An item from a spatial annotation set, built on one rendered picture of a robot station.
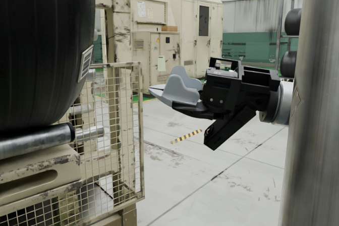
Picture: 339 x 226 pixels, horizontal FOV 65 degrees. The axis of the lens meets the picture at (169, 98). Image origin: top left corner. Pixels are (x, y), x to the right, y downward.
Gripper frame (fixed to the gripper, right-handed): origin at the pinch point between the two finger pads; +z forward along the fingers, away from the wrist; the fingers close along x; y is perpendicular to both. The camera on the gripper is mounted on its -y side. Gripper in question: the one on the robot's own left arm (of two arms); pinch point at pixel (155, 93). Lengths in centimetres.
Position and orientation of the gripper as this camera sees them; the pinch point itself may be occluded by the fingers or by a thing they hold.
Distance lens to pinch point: 48.7
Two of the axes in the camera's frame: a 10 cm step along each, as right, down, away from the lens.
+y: 0.7, -8.3, -5.5
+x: -1.9, 5.3, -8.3
